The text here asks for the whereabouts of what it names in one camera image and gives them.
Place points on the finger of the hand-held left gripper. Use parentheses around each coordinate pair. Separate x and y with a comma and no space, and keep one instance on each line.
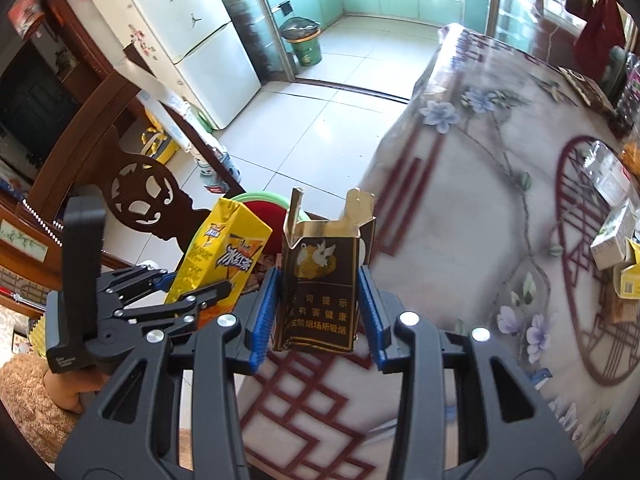
(140,282)
(180,312)

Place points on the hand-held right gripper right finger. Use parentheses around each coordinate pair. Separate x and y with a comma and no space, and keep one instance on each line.
(375,320)

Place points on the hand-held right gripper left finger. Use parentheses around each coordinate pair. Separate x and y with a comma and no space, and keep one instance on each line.
(262,320)

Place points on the dark brown cigarette box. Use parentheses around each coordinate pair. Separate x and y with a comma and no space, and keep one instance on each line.
(320,285)

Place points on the yellow drink carton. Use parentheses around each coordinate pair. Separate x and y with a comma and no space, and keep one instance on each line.
(225,240)

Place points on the red bucket with green rim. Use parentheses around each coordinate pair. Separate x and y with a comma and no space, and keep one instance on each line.
(272,215)

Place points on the person's left forearm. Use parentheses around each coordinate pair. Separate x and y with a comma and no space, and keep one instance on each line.
(65,390)

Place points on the carved wooden chair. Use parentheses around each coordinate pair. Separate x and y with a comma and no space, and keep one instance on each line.
(145,195)

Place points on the clear bottle red label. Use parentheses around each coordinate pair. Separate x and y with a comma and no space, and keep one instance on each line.
(214,175)

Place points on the yellow bag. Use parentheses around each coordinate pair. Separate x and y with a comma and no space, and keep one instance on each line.
(160,142)

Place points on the brown plush cushion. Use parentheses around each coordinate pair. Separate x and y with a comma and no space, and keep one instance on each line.
(30,405)

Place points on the black television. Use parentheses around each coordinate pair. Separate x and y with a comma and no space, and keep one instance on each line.
(35,105)

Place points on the long white printed roll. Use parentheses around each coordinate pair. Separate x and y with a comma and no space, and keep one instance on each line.
(170,100)

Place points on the white grey drink carton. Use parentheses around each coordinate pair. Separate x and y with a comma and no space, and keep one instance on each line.
(612,237)

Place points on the white refrigerator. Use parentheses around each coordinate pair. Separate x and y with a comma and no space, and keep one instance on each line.
(200,35)

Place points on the yellow medicine box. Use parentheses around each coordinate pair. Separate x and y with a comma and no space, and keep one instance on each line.
(627,275)

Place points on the red snack packet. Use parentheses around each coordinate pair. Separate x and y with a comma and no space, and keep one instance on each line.
(25,12)

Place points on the clear water bottle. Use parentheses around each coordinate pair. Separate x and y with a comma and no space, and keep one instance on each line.
(605,172)

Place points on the green bin with black liner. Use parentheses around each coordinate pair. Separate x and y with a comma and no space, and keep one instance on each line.
(302,42)

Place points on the clear zip bag orange snacks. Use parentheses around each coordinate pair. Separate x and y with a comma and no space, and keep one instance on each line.
(631,152)

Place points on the dark snack packet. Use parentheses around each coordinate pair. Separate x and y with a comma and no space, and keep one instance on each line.
(587,90)

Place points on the soft drink bottle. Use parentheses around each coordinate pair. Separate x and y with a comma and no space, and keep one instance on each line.
(617,72)

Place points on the maroon hanging garment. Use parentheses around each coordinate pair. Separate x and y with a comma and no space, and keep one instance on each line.
(600,35)

